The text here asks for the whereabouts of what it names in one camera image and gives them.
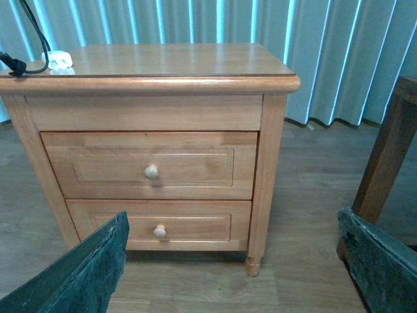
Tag wooden drawer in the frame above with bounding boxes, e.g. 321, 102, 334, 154
66, 200, 252, 251
41, 132, 257, 200

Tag black charger cable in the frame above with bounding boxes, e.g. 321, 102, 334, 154
0, 0, 51, 78

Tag wooden nightstand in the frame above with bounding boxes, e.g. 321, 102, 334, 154
1, 44, 301, 277

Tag white charger adapter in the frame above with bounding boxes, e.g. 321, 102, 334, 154
41, 50, 73, 70

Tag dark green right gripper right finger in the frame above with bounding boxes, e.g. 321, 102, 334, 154
338, 207, 416, 312

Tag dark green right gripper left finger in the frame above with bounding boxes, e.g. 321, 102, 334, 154
1, 211, 130, 312

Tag dark wooden furniture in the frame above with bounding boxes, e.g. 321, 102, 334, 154
336, 75, 417, 261

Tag pale blue-grey curtain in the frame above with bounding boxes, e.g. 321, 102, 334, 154
0, 0, 417, 128

